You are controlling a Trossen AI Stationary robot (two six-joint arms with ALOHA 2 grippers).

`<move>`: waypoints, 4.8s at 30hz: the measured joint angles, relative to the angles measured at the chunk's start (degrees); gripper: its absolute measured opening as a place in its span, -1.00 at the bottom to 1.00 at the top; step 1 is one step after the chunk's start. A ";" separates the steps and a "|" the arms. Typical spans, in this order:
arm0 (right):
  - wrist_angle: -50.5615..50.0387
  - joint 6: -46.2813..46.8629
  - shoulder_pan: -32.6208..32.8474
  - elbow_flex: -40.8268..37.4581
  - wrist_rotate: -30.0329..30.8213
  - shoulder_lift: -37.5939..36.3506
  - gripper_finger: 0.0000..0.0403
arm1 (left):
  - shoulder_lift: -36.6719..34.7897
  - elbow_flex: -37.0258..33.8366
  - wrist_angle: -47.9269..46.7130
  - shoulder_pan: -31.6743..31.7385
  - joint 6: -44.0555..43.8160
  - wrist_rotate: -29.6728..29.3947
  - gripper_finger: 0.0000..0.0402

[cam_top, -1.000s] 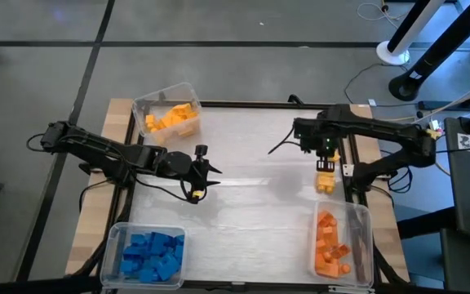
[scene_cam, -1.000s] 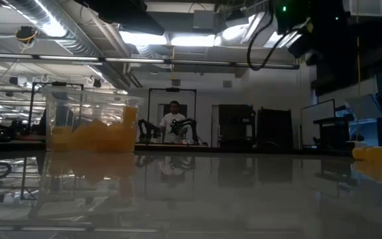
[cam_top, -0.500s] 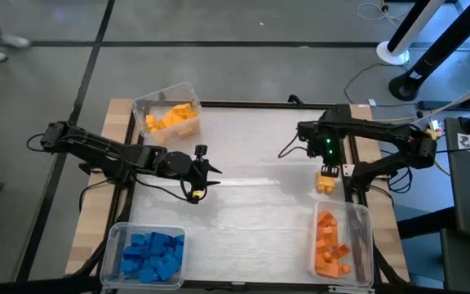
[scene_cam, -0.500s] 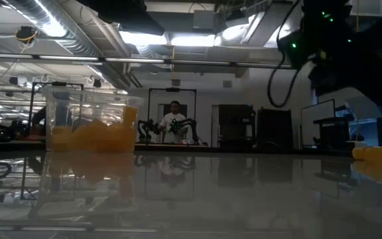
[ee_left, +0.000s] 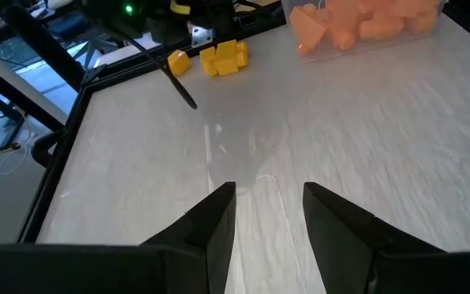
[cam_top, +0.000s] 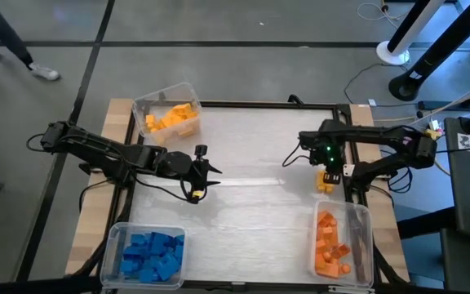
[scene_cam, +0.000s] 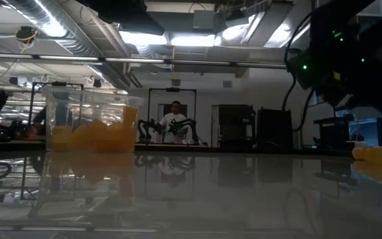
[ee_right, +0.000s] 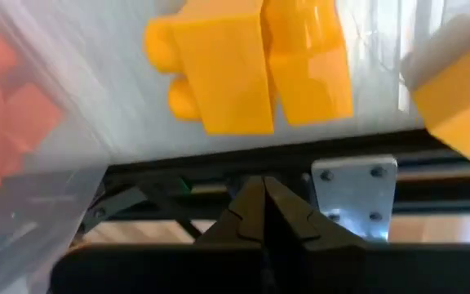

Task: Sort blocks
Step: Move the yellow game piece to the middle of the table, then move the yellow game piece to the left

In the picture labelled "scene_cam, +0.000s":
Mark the ceiling light panel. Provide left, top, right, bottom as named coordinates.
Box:
left=170, top=34, right=217, bottom=47
left=119, top=31, right=168, bottom=46

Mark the black gantry frame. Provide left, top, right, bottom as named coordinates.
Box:
left=28, top=81, right=85, bottom=140
left=147, top=88, right=198, bottom=133

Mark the clear plastic bin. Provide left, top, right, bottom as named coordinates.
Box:
left=41, top=85, right=144, bottom=153

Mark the white angled panel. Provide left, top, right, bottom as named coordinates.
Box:
left=335, top=105, right=382, bottom=120

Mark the yellow black ceiling reel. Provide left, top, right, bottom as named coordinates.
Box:
left=15, top=25, right=39, bottom=46

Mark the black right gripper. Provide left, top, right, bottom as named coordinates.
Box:
left=285, top=46, right=382, bottom=125

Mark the black cabinet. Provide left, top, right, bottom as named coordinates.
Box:
left=257, top=108, right=294, bottom=144

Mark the grey ceiling box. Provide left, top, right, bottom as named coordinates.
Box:
left=192, top=9, right=216, bottom=33

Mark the large ribbed air duct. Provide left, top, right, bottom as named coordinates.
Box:
left=5, top=0, right=104, bottom=58

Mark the white ceiling box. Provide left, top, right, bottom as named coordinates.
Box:
left=356, top=0, right=382, bottom=17

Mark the long metal ceiling pipe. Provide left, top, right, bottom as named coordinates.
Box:
left=0, top=52, right=288, bottom=70

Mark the black computer monitor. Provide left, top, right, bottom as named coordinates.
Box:
left=218, top=104, right=255, bottom=126

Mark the black desk shelf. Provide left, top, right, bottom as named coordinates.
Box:
left=312, top=114, right=355, bottom=135

